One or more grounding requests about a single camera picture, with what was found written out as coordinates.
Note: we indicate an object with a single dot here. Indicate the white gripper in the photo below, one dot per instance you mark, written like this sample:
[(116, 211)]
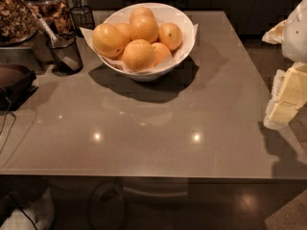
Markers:
[(295, 35)]

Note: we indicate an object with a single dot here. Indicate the small right front orange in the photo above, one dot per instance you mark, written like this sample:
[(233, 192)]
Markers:
[(162, 52)]

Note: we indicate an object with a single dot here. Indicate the white ceramic bowl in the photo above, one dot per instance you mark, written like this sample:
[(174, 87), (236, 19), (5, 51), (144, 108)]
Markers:
[(162, 13)]

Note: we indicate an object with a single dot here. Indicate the large left front orange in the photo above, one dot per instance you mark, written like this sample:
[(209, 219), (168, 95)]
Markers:
[(108, 41)]

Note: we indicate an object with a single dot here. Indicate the right orange with stem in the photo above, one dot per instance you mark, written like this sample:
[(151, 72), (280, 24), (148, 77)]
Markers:
[(170, 35)]

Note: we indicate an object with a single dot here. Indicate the black mesh cup back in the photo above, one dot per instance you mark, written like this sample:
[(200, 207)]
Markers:
[(82, 17)]

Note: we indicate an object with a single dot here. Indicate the black mesh cup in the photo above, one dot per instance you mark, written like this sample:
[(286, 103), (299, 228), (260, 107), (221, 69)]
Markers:
[(82, 17), (65, 54)]

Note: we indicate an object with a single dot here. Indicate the black mesh cup front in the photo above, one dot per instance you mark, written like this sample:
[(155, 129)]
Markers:
[(65, 54)]

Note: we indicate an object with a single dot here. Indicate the metal serving scoop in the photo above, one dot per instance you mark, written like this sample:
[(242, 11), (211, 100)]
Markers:
[(47, 25)]

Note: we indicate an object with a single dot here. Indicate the dark brown tray device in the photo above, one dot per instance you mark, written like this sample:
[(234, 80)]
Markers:
[(16, 82)]

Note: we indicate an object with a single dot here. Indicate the large glass snack jar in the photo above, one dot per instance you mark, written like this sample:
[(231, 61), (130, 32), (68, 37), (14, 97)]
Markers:
[(16, 22)]

